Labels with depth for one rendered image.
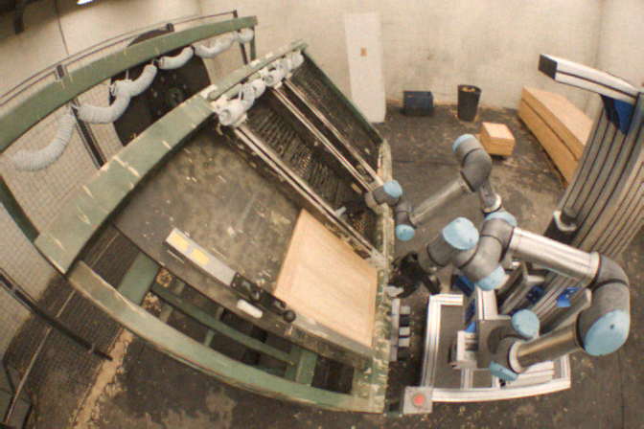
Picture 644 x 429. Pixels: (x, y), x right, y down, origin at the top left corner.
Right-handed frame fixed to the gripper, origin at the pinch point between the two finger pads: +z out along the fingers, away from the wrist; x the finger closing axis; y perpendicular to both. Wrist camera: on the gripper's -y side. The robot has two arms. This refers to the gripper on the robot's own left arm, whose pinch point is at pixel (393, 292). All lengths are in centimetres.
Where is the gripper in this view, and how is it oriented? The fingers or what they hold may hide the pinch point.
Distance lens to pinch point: 83.5
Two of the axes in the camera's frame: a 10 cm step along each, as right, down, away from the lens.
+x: -3.0, 6.2, -7.2
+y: -9.0, -4.5, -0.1
